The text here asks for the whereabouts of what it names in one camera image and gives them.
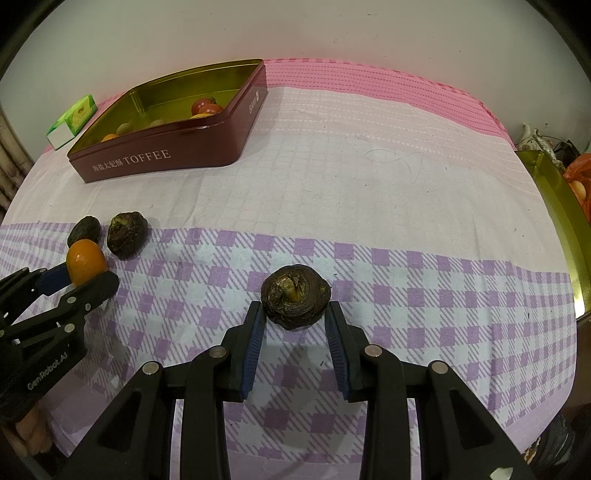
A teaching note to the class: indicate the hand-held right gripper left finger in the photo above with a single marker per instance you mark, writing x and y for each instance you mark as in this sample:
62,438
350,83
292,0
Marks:
253,350

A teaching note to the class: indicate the small cherry tomato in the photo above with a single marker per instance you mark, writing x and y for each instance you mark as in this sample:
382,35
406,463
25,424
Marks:
202,104

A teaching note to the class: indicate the dark red tin box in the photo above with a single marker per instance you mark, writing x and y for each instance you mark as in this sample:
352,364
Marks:
171,157

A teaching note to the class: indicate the green and white small carton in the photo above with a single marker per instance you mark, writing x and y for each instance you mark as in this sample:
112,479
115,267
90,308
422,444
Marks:
71,121

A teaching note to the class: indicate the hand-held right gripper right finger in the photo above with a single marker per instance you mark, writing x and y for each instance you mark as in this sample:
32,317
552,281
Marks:
339,355

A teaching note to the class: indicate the small dark water chestnut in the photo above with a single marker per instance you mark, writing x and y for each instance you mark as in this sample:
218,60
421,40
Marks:
83,230

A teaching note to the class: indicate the orange plastic bag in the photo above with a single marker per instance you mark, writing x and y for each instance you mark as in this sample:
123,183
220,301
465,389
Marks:
581,173

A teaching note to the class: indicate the pink and purple checked sheet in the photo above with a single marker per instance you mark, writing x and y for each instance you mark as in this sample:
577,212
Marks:
392,240

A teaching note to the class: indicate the person's left hand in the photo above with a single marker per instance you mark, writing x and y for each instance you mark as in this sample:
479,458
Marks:
32,431

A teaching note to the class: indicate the large red tomato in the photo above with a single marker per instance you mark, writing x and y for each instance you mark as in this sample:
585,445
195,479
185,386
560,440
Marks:
214,110

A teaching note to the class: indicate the large orange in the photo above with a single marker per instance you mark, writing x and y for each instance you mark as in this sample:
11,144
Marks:
85,262

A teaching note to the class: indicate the brown longan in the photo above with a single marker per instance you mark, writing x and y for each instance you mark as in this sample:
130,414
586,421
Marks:
157,122
123,129

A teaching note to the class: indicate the gold tin lid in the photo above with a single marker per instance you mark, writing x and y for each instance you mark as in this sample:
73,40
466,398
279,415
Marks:
563,221

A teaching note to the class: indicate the dark patterned object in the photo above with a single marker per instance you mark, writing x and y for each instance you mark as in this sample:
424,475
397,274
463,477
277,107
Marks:
551,441

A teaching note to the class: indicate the small orange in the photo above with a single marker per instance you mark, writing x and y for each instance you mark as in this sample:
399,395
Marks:
110,137
198,116

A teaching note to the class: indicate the bamboo pattern curtain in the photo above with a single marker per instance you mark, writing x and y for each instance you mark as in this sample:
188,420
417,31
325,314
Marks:
11,175

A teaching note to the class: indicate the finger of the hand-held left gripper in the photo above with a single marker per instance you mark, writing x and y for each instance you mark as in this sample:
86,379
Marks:
94,288
53,279

